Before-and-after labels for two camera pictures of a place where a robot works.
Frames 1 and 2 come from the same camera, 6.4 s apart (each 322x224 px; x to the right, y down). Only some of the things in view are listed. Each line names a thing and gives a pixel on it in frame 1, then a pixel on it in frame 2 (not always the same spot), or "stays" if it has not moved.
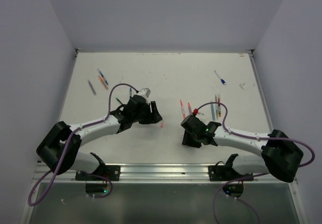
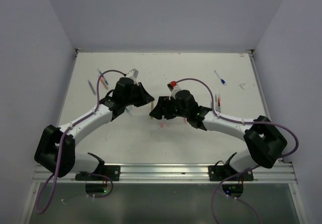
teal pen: (213, 112) to (216, 102)
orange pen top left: (103, 82) stays
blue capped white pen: (223, 80) stays
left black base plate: (112, 172) stays
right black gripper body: (190, 139) to (172, 108)
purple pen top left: (91, 87) stays
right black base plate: (225, 173) stays
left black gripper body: (145, 117) to (132, 99)
